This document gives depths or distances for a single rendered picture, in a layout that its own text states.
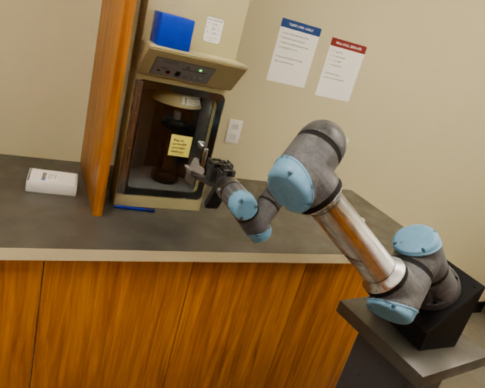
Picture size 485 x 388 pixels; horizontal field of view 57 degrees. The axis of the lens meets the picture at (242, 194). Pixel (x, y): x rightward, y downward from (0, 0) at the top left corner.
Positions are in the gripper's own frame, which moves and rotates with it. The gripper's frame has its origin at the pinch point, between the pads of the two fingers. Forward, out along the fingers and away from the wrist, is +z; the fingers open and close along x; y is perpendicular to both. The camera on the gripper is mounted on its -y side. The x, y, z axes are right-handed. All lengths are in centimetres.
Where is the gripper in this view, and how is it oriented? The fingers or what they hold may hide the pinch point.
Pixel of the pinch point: (205, 168)
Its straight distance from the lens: 155.2
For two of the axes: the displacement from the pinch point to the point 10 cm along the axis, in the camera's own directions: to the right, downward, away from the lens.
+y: 2.5, -9.1, -3.4
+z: -3.8, -4.2, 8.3
